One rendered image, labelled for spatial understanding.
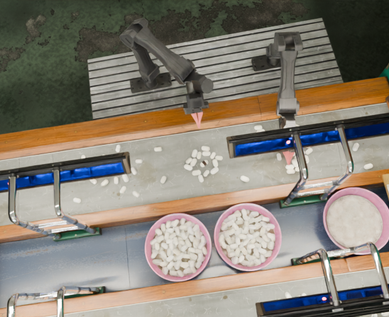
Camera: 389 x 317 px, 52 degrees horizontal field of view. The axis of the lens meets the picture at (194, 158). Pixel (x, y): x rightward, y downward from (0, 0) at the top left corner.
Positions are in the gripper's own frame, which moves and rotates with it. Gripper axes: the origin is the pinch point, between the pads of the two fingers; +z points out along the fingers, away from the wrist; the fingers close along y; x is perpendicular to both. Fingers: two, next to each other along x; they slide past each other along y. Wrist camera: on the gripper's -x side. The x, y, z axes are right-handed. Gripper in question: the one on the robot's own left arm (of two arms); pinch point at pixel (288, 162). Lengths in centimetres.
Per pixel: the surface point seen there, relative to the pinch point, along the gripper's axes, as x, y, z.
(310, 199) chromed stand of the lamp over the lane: -6.7, 6.5, 14.9
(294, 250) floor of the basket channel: -16.0, -3.7, 32.2
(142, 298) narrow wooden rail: -29, -66, 34
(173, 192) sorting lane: -2, -50, 5
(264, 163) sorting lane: 2.8, -9.4, -0.2
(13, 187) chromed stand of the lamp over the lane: -31, -100, -20
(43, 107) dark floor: 114, -135, -17
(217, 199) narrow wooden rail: -7.6, -32.2, 8.2
